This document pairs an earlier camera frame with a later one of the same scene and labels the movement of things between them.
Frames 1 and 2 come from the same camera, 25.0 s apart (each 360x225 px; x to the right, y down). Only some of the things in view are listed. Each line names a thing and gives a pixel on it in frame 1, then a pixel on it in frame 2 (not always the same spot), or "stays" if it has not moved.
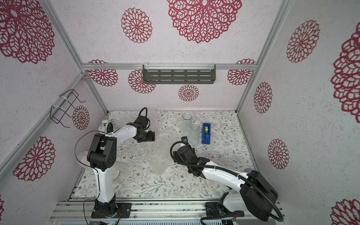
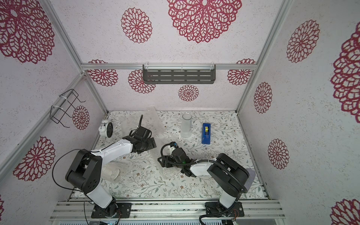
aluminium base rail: x=146 y=210 stays
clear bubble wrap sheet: x=157 y=154 to x=174 y=173
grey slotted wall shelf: x=179 y=74 stays
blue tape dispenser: x=206 y=133 stays
